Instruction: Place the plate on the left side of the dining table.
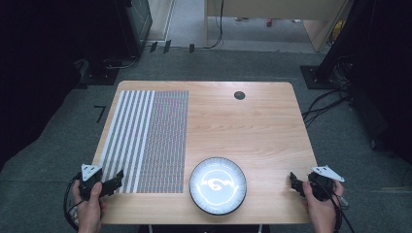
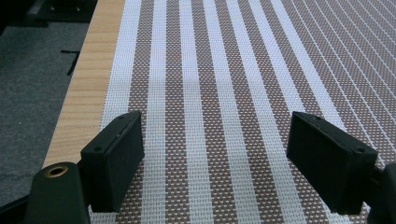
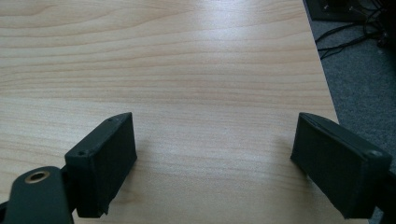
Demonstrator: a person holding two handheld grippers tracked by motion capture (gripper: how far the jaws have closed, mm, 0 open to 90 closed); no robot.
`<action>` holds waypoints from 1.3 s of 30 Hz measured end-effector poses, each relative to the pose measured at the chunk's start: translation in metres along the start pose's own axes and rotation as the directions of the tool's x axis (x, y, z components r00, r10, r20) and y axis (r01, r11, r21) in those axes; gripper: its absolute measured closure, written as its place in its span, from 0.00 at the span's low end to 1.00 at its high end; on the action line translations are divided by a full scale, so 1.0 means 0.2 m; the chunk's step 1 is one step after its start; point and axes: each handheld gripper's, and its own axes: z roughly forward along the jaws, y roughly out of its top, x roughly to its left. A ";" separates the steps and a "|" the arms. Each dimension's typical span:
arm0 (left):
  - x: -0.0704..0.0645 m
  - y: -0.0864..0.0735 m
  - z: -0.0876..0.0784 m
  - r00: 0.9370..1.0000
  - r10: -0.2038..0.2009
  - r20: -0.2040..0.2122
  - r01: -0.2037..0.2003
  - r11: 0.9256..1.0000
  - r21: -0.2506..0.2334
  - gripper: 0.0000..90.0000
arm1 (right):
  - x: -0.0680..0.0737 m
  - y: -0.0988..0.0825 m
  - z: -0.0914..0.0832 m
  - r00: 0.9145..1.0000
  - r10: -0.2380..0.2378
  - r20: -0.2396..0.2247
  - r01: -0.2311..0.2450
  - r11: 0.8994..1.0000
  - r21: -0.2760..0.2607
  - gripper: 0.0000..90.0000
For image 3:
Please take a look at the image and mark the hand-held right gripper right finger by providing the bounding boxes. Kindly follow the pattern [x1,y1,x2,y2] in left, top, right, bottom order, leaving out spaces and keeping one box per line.
[290,112,393,220]

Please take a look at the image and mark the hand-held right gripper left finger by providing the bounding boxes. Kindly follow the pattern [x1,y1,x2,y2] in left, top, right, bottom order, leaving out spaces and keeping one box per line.
[64,111,138,219]

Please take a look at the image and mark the black equipment base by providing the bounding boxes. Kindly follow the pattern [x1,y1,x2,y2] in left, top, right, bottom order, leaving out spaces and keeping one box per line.
[305,0,379,22]

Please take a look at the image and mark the black cables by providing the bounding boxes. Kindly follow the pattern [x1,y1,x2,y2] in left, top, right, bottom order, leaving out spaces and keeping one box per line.
[314,0,396,61]

